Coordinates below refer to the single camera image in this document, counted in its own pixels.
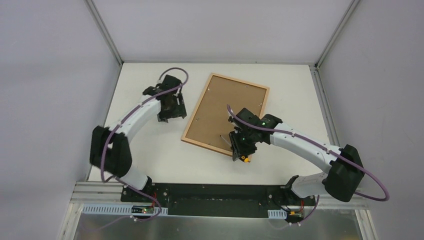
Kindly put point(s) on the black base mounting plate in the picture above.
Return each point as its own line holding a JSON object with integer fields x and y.
{"x": 219, "y": 200}

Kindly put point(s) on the white cable duct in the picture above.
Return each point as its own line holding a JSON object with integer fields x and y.
{"x": 277, "y": 214}
{"x": 123, "y": 209}

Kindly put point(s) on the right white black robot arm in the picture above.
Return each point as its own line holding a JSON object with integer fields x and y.
{"x": 339, "y": 176}

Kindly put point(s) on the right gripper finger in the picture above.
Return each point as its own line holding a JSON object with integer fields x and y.
{"x": 235, "y": 141}
{"x": 246, "y": 152}

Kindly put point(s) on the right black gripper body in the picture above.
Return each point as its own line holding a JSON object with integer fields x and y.
{"x": 238, "y": 149}

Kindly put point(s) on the right white cable duct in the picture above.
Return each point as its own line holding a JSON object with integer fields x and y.
{"x": 277, "y": 214}

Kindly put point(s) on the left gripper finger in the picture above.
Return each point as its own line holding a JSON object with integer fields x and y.
{"x": 181, "y": 108}
{"x": 164, "y": 117}

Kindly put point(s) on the black orange handle screwdriver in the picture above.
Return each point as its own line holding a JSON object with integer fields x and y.
{"x": 242, "y": 158}

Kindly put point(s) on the aluminium front rail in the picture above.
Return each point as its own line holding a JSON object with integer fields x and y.
{"x": 93, "y": 192}

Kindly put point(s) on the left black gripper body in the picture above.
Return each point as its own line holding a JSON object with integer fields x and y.
{"x": 172, "y": 112}

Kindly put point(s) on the brown wooden photo frame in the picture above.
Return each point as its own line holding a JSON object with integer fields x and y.
{"x": 210, "y": 117}

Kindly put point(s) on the left white cable duct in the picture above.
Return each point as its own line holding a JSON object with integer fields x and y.
{"x": 123, "y": 209}

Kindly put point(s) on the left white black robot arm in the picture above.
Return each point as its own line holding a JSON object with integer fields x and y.
{"x": 110, "y": 145}

